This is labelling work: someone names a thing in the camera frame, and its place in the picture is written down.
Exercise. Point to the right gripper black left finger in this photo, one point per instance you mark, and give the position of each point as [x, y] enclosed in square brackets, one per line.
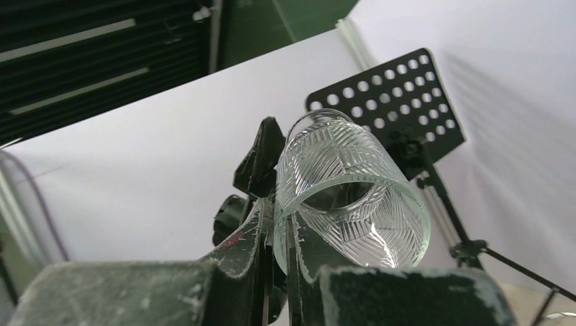
[228, 286]

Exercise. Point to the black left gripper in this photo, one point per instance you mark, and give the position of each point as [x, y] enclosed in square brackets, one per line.
[255, 177]

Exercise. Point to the black perforated plate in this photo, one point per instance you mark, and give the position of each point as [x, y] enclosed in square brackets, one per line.
[403, 97]

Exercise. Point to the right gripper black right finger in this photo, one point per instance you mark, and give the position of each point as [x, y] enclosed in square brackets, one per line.
[340, 294]

